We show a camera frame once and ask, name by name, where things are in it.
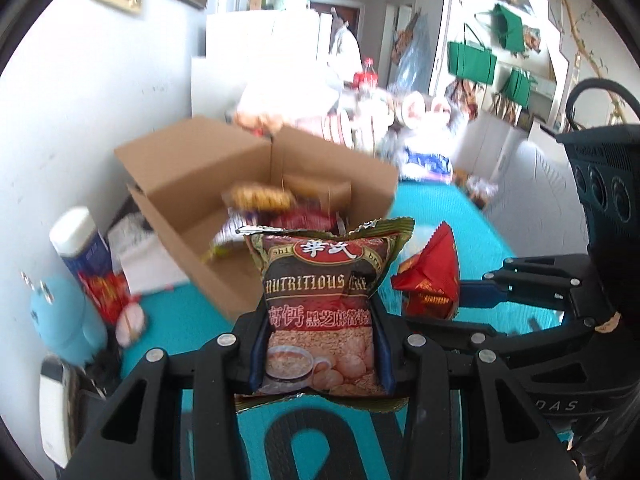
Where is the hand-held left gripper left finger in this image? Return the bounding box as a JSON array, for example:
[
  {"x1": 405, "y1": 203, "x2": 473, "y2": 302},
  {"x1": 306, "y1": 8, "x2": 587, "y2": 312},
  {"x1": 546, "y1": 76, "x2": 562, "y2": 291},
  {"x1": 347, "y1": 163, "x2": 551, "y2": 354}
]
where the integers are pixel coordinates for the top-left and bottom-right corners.
[{"x1": 60, "y1": 297, "x2": 274, "y2": 480}]

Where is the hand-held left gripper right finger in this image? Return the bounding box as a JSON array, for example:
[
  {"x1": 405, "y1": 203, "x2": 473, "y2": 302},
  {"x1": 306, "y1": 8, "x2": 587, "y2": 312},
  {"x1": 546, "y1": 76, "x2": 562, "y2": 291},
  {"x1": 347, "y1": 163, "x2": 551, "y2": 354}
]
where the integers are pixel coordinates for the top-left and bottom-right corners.
[{"x1": 370, "y1": 295, "x2": 576, "y2": 480}]

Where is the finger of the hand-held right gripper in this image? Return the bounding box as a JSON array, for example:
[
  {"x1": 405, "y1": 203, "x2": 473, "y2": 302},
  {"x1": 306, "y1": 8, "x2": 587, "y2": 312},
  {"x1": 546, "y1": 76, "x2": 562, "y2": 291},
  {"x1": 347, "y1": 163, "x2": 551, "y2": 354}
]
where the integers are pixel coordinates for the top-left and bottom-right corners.
[
  {"x1": 400, "y1": 310, "x2": 601, "y2": 366},
  {"x1": 457, "y1": 254, "x2": 608, "y2": 321}
]

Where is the bright red gold-print snack packet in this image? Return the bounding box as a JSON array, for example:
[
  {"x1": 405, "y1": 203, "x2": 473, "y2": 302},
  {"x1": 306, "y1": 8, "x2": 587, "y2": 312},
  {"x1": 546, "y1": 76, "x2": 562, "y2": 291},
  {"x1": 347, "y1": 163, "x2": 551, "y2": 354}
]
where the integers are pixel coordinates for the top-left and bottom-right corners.
[{"x1": 391, "y1": 221, "x2": 461, "y2": 321}]

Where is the green gold cereal packet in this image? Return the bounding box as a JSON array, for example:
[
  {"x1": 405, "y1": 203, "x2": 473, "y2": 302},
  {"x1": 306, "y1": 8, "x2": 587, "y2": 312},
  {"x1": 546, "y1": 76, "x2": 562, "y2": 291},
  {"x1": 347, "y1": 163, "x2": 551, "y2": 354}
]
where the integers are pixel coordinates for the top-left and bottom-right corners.
[{"x1": 234, "y1": 217, "x2": 416, "y2": 413}]

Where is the dark red snack packet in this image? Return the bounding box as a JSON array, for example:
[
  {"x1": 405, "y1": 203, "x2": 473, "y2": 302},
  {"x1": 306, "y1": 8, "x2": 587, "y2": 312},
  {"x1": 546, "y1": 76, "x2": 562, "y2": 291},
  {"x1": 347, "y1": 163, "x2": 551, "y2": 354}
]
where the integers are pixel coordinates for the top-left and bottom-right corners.
[{"x1": 270, "y1": 207, "x2": 342, "y2": 233}]

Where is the clear yellow noodle snack packet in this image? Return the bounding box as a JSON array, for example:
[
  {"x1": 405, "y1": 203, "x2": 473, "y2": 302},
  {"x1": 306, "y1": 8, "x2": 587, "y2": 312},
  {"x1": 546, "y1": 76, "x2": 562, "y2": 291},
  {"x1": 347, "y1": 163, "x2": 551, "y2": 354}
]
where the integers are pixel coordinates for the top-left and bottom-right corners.
[{"x1": 222, "y1": 183, "x2": 296, "y2": 213}]

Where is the cardboard box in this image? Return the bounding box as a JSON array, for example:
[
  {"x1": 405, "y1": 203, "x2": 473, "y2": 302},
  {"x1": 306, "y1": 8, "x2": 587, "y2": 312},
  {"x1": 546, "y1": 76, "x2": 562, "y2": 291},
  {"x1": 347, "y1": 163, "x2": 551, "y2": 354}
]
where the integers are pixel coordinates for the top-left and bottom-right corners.
[{"x1": 114, "y1": 116, "x2": 400, "y2": 321}]

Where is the teal embossed table mat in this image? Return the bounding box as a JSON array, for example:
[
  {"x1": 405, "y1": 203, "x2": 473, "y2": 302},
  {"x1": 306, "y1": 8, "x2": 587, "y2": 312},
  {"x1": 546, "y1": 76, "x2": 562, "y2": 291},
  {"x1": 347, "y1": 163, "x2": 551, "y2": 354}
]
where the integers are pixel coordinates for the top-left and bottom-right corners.
[{"x1": 120, "y1": 180, "x2": 576, "y2": 480}]

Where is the purple white snack packet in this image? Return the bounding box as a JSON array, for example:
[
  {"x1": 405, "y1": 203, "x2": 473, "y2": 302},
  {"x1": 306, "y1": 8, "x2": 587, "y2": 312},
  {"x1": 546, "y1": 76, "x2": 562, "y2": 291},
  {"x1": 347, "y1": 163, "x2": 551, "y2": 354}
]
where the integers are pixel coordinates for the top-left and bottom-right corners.
[{"x1": 202, "y1": 210, "x2": 262, "y2": 262}]

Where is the pink white pouch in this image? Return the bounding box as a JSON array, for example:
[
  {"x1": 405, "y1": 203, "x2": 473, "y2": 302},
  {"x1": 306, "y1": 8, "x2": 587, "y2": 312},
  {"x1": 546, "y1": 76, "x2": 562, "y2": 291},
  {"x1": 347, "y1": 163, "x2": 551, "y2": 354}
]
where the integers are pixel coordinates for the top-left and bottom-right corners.
[{"x1": 115, "y1": 300, "x2": 147, "y2": 347}]

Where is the blue tissue pack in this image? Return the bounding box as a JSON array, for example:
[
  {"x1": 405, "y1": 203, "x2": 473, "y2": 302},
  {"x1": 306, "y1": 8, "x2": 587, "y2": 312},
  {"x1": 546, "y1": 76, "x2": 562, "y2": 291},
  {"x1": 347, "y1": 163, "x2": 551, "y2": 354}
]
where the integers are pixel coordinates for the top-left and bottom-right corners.
[{"x1": 402, "y1": 147, "x2": 454, "y2": 182}]

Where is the small green tote bag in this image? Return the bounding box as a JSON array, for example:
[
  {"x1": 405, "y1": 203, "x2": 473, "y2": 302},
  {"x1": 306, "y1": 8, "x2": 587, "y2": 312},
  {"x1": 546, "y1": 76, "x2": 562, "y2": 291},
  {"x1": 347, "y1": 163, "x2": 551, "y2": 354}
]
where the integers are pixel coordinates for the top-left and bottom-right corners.
[{"x1": 500, "y1": 67, "x2": 534, "y2": 109}]

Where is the red printed packet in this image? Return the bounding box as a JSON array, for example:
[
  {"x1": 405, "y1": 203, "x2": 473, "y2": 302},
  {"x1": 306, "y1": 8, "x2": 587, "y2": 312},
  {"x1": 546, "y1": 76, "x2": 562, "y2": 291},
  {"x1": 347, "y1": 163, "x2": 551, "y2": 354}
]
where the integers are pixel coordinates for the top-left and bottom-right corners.
[{"x1": 80, "y1": 270, "x2": 132, "y2": 327}]

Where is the light blue cartoon toy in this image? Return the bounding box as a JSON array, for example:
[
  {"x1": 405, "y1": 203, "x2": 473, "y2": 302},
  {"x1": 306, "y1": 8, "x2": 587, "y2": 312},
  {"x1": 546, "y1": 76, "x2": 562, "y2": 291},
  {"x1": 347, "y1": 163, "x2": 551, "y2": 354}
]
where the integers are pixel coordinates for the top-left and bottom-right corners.
[{"x1": 20, "y1": 270, "x2": 109, "y2": 367}]

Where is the pink white bowl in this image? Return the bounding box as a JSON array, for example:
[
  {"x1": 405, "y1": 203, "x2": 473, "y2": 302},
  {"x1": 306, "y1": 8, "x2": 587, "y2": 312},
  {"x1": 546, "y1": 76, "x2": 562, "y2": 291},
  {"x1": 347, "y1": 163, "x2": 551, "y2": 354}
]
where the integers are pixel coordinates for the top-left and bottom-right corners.
[{"x1": 400, "y1": 91, "x2": 452, "y2": 127}]

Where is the pink paper cup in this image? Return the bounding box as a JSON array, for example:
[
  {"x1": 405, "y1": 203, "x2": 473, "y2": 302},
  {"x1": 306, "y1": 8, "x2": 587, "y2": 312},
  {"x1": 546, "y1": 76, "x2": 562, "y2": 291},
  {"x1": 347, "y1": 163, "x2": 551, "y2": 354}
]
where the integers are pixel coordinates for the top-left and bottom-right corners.
[{"x1": 320, "y1": 110, "x2": 396, "y2": 154}]

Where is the white plastic device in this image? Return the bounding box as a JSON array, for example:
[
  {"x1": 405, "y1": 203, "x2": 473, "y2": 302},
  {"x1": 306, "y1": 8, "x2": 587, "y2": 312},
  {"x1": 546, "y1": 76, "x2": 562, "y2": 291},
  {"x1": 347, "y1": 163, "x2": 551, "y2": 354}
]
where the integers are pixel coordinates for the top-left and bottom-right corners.
[{"x1": 39, "y1": 355, "x2": 77, "y2": 469}]

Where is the white-capped blue can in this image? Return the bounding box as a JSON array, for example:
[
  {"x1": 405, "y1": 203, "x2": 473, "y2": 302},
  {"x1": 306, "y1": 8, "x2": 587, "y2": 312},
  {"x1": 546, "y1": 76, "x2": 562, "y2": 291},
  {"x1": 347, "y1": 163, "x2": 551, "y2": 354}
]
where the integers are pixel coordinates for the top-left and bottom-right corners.
[{"x1": 49, "y1": 206, "x2": 114, "y2": 292}]

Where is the clear bag of bread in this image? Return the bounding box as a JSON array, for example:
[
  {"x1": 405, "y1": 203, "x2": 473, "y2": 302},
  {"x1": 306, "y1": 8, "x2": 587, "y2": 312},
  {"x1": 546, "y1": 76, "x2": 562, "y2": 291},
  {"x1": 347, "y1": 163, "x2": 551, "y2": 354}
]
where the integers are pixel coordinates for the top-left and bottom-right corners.
[{"x1": 235, "y1": 80, "x2": 287, "y2": 134}]

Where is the blue hanging plastic bag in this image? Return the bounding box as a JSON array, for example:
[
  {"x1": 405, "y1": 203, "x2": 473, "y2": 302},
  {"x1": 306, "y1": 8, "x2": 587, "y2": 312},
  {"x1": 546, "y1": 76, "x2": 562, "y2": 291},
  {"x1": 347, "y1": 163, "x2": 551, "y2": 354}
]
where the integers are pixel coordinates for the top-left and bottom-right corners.
[{"x1": 395, "y1": 12, "x2": 434, "y2": 92}]

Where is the red-label cola bottle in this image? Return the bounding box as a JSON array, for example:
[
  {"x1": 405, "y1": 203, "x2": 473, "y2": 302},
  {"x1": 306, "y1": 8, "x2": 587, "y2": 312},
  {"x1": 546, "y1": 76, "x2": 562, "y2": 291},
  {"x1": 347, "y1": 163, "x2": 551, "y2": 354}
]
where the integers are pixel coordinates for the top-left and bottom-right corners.
[{"x1": 352, "y1": 57, "x2": 382, "y2": 95}]

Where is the white cabinet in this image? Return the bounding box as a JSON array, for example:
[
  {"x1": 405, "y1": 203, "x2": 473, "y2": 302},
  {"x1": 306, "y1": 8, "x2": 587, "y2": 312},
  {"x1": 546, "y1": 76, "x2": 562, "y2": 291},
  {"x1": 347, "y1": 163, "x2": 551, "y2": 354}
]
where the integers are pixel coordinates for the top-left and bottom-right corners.
[{"x1": 190, "y1": 10, "x2": 334, "y2": 122}]

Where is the black curved strap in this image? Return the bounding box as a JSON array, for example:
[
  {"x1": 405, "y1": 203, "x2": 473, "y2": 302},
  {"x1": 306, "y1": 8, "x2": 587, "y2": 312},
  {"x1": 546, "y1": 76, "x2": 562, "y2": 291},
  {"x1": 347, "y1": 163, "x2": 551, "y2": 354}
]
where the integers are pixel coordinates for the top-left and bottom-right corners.
[{"x1": 567, "y1": 79, "x2": 640, "y2": 129}]

